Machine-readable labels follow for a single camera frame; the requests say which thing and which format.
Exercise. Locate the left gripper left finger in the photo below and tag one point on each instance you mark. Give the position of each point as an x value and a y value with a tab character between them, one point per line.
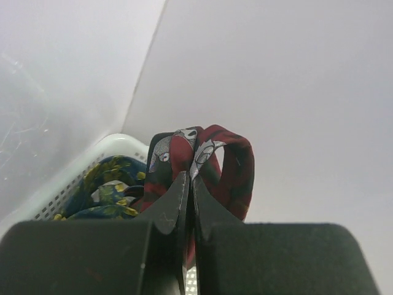
144	255

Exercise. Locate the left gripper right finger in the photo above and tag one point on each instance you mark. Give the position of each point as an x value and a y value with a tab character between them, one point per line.
266	258

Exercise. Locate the dark red patterned tie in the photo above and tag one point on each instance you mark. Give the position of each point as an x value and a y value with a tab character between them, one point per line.
222	159

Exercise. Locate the white plastic basket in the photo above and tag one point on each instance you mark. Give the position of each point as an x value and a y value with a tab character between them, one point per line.
49	199

